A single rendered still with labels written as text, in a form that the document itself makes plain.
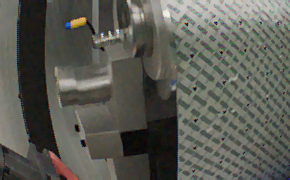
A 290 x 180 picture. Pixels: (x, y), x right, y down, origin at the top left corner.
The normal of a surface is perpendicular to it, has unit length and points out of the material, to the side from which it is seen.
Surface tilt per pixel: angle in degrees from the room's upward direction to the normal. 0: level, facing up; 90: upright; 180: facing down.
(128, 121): 90
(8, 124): 0
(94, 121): 0
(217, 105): 90
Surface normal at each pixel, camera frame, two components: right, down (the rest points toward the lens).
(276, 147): 0.23, 0.46
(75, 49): -0.07, -0.87
